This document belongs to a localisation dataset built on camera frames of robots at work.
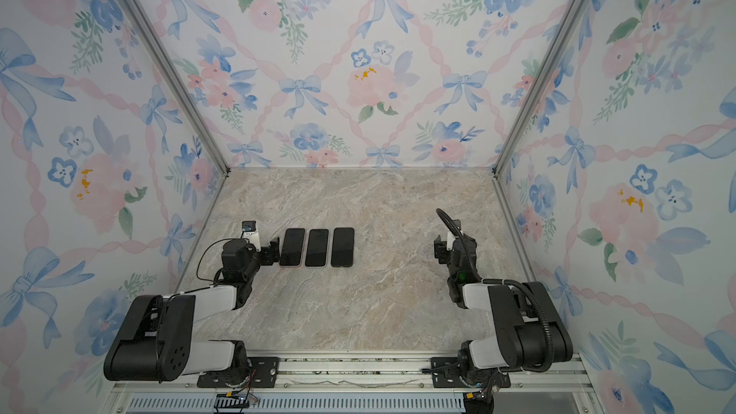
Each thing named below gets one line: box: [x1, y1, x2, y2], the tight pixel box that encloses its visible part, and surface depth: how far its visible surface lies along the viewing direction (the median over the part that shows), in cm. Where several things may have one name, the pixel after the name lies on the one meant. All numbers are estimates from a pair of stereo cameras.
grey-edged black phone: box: [330, 227, 355, 268], surface depth 100 cm
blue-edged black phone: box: [304, 229, 329, 267], surface depth 100 cm
